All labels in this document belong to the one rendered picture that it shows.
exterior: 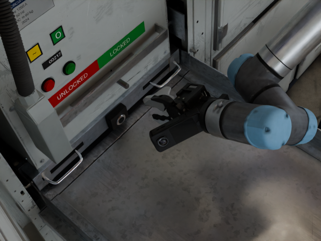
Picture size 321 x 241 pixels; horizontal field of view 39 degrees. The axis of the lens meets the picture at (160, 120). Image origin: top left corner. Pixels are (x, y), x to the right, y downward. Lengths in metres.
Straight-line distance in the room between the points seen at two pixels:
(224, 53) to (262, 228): 0.61
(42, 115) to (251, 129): 0.38
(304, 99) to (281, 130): 1.60
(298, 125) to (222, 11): 0.52
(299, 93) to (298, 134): 1.54
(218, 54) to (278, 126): 0.69
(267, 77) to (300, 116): 0.11
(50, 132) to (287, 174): 0.59
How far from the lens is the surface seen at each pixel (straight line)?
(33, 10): 0.87
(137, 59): 1.10
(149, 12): 1.13
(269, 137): 0.78
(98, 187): 1.15
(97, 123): 1.17
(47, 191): 1.18
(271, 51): 0.93
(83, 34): 0.99
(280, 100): 0.90
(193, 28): 1.25
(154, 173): 1.15
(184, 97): 0.95
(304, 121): 0.90
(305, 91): 2.44
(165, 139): 0.91
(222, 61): 1.46
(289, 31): 0.93
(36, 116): 0.84
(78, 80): 1.04
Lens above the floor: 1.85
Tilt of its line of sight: 54 degrees down
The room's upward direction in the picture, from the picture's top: 7 degrees counter-clockwise
